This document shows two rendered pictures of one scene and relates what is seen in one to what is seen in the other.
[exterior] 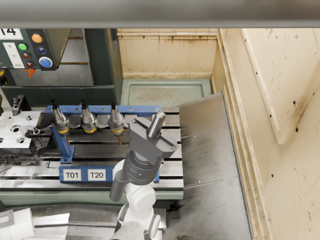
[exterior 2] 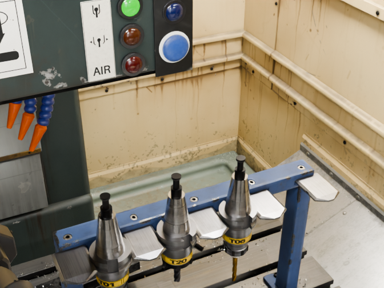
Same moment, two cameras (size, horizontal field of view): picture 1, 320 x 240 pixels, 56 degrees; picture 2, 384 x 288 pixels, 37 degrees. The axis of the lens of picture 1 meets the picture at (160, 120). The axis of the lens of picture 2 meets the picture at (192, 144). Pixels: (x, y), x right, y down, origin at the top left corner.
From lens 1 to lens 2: 0.65 m
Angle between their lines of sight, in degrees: 25
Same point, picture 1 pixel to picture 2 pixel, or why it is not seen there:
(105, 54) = (74, 121)
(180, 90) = (191, 184)
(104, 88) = (70, 207)
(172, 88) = not seen: hidden behind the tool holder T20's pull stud
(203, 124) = not seen: hidden behind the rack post
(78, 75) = (15, 186)
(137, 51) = (95, 123)
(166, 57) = (152, 124)
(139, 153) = not seen: outside the picture
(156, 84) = (140, 186)
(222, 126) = (346, 206)
